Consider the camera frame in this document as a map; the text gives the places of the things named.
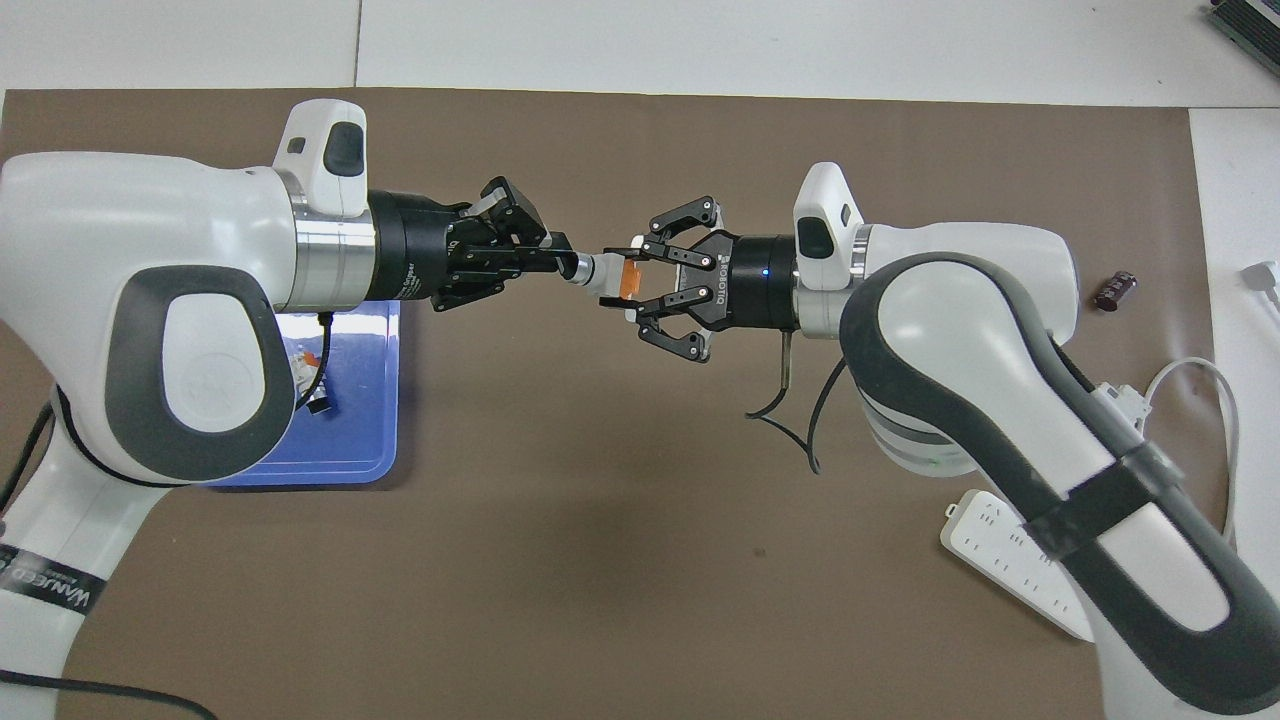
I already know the brown table mat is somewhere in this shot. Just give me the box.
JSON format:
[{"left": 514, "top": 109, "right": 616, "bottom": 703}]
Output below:
[{"left": 0, "top": 88, "right": 1257, "bottom": 720}]

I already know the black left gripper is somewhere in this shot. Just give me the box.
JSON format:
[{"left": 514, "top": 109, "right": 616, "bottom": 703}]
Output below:
[{"left": 368, "top": 176, "right": 578, "bottom": 314}]

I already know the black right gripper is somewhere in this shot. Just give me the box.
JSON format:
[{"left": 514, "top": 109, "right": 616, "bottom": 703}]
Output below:
[{"left": 627, "top": 195, "right": 800, "bottom": 362}]

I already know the blue plastic tray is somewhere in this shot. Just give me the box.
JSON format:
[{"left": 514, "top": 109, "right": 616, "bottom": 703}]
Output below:
[{"left": 205, "top": 298, "right": 401, "bottom": 488}]

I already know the white circuit breaker red lever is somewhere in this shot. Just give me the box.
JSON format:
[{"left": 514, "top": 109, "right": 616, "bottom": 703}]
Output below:
[{"left": 1090, "top": 380, "right": 1151, "bottom": 426}]

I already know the white selector switch black knob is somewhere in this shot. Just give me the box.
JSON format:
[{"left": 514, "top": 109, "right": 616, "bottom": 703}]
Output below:
[{"left": 286, "top": 345, "right": 336, "bottom": 417}]

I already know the small dark brown component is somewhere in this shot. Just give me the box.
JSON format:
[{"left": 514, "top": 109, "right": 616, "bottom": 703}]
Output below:
[{"left": 1095, "top": 270, "right": 1141, "bottom": 312}]

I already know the orange-tipped switch part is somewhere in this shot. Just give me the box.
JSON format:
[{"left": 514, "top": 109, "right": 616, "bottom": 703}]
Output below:
[{"left": 560, "top": 250, "right": 642, "bottom": 301}]

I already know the white power strip cable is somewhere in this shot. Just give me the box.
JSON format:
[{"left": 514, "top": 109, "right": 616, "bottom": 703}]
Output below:
[{"left": 1143, "top": 357, "right": 1242, "bottom": 547}]

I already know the white power strip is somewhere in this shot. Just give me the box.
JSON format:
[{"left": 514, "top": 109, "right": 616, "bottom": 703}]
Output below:
[{"left": 940, "top": 488, "right": 1097, "bottom": 642}]

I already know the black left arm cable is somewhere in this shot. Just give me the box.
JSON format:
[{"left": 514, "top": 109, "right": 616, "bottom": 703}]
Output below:
[{"left": 0, "top": 312, "right": 333, "bottom": 720}]

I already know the grey ribbed device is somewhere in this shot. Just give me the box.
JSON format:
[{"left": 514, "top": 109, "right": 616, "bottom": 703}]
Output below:
[{"left": 1205, "top": 0, "right": 1280, "bottom": 51}]

